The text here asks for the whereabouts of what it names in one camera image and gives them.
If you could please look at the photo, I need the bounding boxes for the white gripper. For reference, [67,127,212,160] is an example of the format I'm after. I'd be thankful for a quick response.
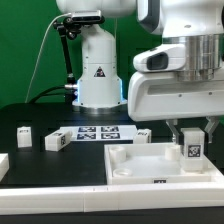
[128,71,224,144]

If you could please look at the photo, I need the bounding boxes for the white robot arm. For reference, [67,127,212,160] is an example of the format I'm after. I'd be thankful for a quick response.
[56,0,224,121]

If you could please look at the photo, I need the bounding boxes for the white U-shaped obstacle fence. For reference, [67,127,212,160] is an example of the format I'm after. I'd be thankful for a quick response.
[0,147,224,213]

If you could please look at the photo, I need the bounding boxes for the AprilTag marker sheet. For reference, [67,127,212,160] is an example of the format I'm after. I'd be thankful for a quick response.
[60,125,137,141]

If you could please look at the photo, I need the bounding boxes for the black base cables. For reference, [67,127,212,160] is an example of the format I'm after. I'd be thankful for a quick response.
[28,85,73,104]

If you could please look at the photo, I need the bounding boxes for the grey mounted camera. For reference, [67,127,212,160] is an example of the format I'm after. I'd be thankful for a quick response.
[71,10,104,24]

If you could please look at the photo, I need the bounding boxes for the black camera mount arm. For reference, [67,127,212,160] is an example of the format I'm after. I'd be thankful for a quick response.
[53,17,81,103]

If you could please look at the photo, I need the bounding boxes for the white camera cable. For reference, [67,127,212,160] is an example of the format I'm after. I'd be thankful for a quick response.
[24,13,73,104]

